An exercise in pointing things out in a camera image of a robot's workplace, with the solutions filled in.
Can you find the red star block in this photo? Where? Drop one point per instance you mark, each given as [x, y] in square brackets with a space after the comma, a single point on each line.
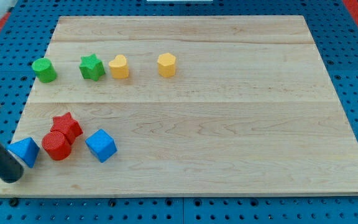
[68, 126]

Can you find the green star block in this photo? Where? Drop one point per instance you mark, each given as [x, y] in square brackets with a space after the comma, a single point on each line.
[91, 67]

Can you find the blue triangle block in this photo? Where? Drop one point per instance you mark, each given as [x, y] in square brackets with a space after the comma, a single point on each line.
[26, 150]

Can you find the red cylinder block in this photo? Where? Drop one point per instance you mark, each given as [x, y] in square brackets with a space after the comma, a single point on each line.
[56, 145]

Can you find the green cylinder block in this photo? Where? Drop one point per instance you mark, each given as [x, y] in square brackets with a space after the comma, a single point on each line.
[44, 70]

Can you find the blue cube block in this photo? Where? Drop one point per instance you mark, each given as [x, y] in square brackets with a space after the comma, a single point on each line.
[101, 145]

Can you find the yellow heart block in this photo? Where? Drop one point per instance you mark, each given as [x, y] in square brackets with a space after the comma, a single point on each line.
[119, 67]

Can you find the yellow hexagon block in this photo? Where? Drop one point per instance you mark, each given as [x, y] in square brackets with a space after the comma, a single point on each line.
[166, 65]

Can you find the wooden board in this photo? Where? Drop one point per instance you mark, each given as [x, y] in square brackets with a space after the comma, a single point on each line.
[250, 112]

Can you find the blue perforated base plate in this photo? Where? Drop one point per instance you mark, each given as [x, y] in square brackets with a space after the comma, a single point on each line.
[25, 37]

